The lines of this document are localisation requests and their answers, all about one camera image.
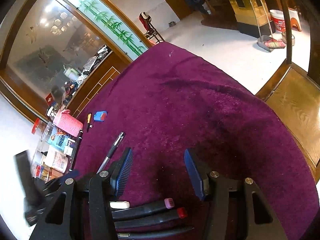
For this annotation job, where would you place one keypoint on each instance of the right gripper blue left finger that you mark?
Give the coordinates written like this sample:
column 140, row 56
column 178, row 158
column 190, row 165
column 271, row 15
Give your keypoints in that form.
column 121, row 172

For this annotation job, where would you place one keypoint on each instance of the black markers pair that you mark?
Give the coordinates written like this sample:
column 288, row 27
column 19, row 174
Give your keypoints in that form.
column 75, row 151

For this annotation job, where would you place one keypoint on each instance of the red white bucket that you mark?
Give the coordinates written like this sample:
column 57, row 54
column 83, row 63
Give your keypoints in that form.
column 278, row 19

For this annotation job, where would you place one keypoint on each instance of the white marker tube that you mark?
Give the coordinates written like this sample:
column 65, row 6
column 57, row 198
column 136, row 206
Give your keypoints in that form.
column 119, row 205

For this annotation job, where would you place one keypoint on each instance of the blue white tissue pack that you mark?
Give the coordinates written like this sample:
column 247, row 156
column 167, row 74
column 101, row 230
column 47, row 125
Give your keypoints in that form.
column 61, row 141

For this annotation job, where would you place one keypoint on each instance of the black marker pink cap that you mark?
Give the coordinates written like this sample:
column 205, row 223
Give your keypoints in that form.
column 144, row 210

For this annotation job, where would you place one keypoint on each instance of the purple velvet tablecloth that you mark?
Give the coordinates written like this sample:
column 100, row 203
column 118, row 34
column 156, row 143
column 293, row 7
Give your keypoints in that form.
column 169, row 100

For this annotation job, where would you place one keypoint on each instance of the pink knitted cup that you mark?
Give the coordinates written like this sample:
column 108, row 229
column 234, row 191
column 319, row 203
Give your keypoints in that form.
column 63, row 120

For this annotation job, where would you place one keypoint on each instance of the black marker red cap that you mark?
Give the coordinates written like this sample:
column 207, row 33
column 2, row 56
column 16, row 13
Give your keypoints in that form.
column 179, row 213

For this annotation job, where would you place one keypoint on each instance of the thin black pen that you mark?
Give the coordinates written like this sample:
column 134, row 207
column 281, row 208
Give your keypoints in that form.
column 153, row 234

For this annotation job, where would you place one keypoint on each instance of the wooden chair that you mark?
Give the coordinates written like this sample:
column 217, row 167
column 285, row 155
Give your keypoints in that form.
column 293, row 93

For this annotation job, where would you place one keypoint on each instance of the clear black ballpoint pen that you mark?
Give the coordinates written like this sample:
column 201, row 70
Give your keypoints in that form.
column 111, row 151

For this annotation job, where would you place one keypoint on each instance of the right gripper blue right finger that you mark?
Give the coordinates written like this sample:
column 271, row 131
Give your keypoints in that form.
column 198, row 173

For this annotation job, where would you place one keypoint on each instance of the blue lighter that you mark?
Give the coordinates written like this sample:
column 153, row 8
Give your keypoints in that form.
column 100, row 116

